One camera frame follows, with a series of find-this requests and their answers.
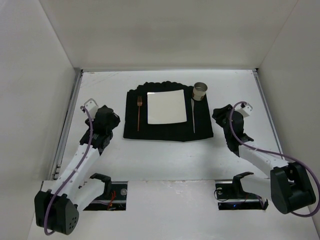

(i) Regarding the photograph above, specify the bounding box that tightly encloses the black cloth placemat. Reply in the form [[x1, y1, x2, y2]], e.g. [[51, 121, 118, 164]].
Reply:
[[123, 81, 214, 142]]

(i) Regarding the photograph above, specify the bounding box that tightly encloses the silver knife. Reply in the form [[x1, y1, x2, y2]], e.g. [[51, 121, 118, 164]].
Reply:
[[190, 98, 196, 134]]

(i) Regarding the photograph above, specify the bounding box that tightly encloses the metal cup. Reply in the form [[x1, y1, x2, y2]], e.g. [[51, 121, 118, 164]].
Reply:
[[192, 82, 208, 101]]

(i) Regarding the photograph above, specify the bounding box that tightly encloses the copper fork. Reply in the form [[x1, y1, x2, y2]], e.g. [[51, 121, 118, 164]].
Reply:
[[137, 95, 143, 132]]

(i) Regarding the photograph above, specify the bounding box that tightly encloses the white square plate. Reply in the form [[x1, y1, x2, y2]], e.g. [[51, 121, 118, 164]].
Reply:
[[147, 89, 187, 125]]

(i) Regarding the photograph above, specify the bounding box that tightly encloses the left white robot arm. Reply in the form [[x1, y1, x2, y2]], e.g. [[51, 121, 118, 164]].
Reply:
[[34, 98, 120, 236]]

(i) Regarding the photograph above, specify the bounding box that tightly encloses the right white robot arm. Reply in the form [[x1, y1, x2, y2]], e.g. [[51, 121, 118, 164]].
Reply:
[[212, 101, 320, 215]]

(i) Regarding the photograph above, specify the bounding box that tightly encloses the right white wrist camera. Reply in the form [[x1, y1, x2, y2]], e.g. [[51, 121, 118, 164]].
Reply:
[[237, 102, 253, 118]]

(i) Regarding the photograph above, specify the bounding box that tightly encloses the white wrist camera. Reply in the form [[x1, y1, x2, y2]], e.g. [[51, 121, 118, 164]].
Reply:
[[83, 98, 99, 119], [237, 102, 253, 118]]

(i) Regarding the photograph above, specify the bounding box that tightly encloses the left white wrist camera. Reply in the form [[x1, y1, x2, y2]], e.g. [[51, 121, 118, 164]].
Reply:
[[83, 98, 99, 119]]

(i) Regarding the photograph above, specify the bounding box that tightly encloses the right aluminium frame rail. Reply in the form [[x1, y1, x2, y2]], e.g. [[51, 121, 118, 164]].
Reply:
[[252, 68, 283, 154]]

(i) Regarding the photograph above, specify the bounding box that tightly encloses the aluminium frame rail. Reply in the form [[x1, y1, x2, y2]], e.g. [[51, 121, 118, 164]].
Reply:
[[48, 67, 83, 180], [252, 68, 283, 154]]

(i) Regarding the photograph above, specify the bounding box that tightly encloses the left aluminium frame rail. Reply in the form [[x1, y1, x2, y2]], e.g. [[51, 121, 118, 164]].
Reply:
[[48, 67, 83, 180]]

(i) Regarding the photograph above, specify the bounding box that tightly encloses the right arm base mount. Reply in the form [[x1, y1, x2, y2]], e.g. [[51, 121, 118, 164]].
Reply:
[[214, 172, 269, 211]]

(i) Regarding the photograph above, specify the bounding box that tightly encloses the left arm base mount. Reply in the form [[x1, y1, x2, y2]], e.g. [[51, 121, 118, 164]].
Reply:
[[84, 181, 128, 212]]

